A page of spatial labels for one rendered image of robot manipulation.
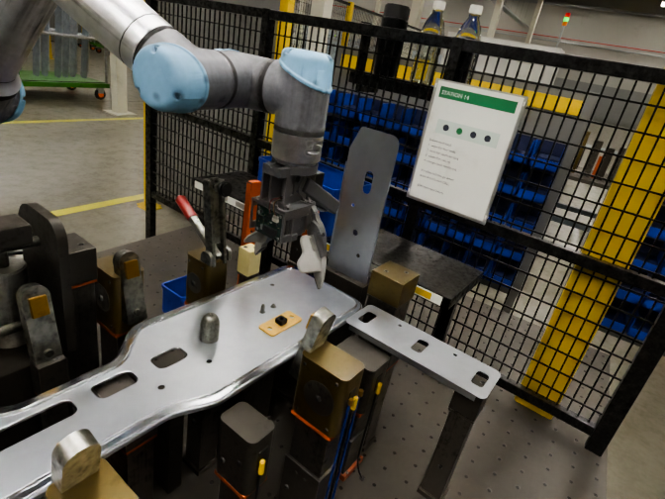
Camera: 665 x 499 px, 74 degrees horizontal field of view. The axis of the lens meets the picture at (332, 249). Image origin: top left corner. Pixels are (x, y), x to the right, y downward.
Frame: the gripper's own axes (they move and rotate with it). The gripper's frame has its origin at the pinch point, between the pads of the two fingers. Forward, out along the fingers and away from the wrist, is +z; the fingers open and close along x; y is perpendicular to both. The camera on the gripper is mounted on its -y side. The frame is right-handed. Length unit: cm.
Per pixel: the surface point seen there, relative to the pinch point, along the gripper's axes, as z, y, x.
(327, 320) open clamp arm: 0.1, 6.4, 13.5
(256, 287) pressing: 11.5, -5.3, -12.1
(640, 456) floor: 115, -166, 93
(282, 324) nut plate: 10.7, 0.7, 0.8
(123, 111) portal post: 114, -324, -622
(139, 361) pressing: 10.9, 24.3, -7.0
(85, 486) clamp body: 6.0, 40.6, 10.5
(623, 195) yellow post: -18, -58, 41
